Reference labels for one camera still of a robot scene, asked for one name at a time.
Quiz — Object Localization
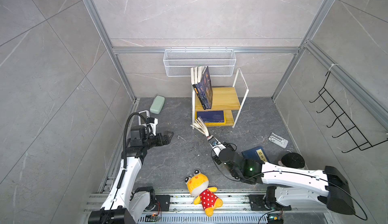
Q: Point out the blue book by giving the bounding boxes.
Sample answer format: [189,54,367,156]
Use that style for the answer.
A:
[242,146,269,162]

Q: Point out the yellow cartoon book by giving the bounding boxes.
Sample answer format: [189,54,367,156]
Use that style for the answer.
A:
[194,110,227,128]

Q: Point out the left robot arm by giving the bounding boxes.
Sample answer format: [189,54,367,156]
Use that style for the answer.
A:
[88,110,174,224]

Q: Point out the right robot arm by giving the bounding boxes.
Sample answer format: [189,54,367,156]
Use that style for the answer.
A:
[211,144,358,216]

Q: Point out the white digital clock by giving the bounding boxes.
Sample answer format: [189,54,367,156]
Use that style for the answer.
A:
[138,110,150,126]

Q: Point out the mint green case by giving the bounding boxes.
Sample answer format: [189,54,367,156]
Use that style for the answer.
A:
[150,95,165,115]

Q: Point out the white metal phone stand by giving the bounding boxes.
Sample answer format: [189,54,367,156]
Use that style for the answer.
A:
[268,133,289,149]

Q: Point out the black-haired doll plush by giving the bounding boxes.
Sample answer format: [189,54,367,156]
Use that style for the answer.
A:
[278,153,305,169]

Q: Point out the yellow frog plush toy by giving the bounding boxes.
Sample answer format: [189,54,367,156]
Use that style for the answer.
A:
[185,169,223,217]

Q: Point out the black upright book on shelf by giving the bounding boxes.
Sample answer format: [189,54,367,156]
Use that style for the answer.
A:
[191,67,206,110]

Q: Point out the white wooden two-tier shelf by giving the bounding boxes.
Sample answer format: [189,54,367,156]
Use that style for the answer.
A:
[192,67,249,128]

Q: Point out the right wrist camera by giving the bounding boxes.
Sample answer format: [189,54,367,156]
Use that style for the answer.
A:
[207,135,226,156]

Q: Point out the white wire mesh basket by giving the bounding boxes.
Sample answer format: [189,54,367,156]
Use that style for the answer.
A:
[163,49,236,77]

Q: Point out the black wire hook rack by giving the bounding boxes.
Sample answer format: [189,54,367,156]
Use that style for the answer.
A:
[309,72,388,153]

